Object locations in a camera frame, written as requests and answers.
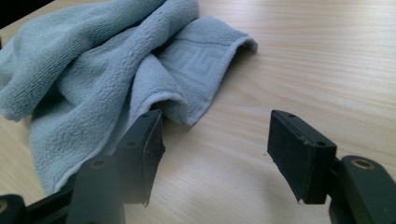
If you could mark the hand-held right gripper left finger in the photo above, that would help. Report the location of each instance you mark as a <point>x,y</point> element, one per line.
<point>141,149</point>

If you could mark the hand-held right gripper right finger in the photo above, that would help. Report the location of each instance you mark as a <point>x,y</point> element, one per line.
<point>297,149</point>

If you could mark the light blue towel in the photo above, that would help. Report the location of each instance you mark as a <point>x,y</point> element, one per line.
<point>102,81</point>

